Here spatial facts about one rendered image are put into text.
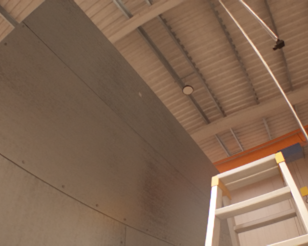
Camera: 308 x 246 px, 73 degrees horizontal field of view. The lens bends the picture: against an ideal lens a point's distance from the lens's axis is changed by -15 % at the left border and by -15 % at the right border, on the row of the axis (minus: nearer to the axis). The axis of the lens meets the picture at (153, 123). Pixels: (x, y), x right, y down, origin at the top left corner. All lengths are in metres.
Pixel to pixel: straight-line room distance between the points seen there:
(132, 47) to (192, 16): 2.00
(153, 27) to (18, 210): 6.73
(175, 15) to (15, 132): 6.45
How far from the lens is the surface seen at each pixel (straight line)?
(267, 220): 1.20
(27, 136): 0.83
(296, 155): 9.21
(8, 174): 0.75
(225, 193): 1.21
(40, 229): 0.78
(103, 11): 7.04
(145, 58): 7.59
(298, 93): 9.21
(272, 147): 9.45
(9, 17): 7.85
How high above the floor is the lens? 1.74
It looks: 44 degrees up
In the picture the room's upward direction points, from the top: straight up
